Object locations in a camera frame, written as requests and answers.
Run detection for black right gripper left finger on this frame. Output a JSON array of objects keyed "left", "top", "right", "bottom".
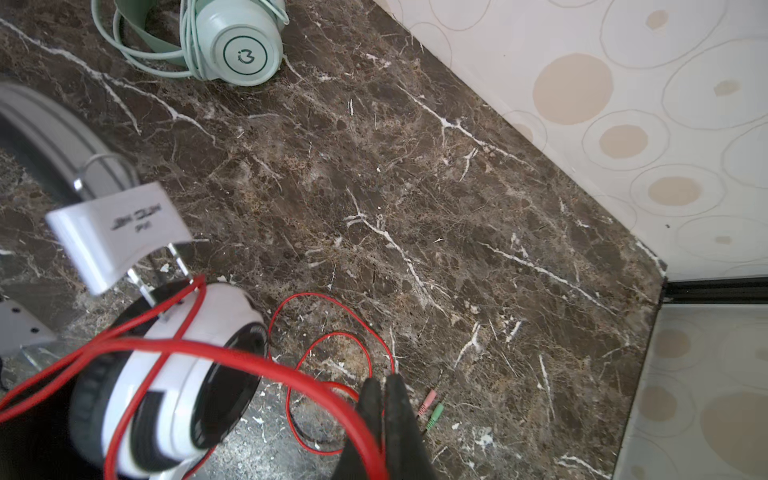
[{"left": 331, "top": 378, "right": 384, "bottom": 479}]

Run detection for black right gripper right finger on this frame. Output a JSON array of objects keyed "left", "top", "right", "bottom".
[{"left": 384, "top": 374, "right": 437, "bottom": 480}]

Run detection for white black red-cable headphones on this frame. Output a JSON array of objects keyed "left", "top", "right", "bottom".
[{"left": 1, "top": 83, "right": 361, "bottom": 479}]

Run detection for mint green headphones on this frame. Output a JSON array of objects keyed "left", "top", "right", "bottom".
[{"left": 90, "top": 0, "right": 290, "bottom": 87}]

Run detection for black corner frame post right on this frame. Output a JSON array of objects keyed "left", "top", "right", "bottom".
[{"left": 662, "top": 276, "right": 768, "bottom": 305}]

